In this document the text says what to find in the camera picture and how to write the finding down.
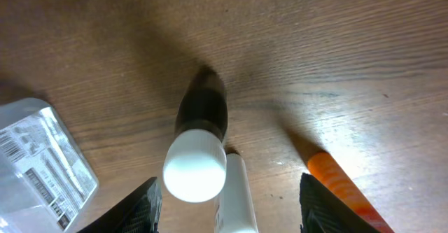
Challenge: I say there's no black bottle white cap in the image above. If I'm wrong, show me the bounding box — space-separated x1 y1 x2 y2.
162 66 228 203

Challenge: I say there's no white spray bottle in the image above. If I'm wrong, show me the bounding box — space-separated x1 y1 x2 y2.
214 153 259 233

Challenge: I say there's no orange tube white cap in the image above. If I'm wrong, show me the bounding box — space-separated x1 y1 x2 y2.
306 150 396 233

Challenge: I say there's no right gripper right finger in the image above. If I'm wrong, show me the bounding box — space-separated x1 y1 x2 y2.
299 173 379 233

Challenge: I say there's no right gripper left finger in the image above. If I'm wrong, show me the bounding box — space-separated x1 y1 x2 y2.
78 177 162 233

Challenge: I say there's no clear plastic container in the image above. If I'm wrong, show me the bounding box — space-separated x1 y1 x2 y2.
1 98 99 232

